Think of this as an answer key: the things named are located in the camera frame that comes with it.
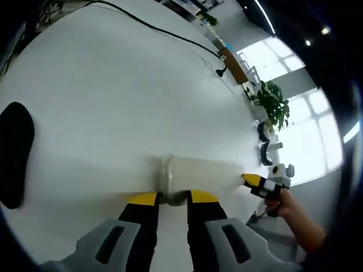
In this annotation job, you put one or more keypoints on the person's right hand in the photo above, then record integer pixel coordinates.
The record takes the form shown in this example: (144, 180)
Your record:
(283, 204)

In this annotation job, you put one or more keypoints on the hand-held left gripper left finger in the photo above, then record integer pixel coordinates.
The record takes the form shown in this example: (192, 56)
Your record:
(133, 235)

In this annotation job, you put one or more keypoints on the black computer mouse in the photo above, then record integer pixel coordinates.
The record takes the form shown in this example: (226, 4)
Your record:
(15, 156)

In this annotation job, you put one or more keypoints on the bright window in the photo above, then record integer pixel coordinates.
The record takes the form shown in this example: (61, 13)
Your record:
(314, 136)
(272, 56)

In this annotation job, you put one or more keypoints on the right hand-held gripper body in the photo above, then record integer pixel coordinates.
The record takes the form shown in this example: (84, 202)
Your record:
(279, 177)

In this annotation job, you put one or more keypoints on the green potted plant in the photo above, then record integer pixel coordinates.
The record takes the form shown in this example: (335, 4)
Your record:
(272, 105)

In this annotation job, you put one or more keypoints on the brown cardboard box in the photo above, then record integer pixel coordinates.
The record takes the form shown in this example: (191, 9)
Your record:
(232, 65)

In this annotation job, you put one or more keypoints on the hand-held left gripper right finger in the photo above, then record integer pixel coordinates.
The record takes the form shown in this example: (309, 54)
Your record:
(210, 235)

